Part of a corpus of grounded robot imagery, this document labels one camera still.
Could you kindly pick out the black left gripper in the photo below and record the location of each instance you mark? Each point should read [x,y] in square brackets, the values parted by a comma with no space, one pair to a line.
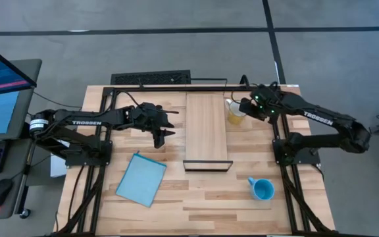
[145,116]

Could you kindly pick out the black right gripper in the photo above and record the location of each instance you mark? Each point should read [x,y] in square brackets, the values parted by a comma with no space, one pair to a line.
[265,102]

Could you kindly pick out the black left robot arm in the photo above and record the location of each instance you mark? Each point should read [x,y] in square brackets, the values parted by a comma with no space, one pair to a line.
[87,122]

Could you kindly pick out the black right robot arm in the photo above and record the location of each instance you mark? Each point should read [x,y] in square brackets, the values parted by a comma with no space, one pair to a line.
[318,118]

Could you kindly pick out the black floor vent grille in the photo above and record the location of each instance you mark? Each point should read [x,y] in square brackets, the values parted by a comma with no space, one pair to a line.
[150,78]

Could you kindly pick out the light blue cloth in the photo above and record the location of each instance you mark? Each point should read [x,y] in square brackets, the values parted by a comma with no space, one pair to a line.
[141,180]

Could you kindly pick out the blue mug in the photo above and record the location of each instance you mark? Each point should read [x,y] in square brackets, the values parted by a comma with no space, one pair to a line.
[262,190]

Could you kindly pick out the white paper sheet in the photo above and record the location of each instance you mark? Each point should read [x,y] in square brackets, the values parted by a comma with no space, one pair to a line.
[57,166]

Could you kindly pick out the grey computer cart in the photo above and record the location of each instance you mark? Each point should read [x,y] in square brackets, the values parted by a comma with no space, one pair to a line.
[15,184]

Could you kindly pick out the black cart caster wheel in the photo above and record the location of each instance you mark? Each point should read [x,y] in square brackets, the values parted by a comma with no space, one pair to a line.
[25,214]

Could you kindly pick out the black aluminium table frame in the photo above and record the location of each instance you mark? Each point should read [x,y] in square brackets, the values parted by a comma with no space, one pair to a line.
[163,89]

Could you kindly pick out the wooden shelf with black frame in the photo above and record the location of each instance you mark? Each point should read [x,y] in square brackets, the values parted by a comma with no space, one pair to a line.
[206,131]

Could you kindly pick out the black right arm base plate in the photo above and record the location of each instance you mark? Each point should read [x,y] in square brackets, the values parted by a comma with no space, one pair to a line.
[308,159]

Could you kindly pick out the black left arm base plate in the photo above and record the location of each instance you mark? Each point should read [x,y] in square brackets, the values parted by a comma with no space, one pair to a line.
[77,161]

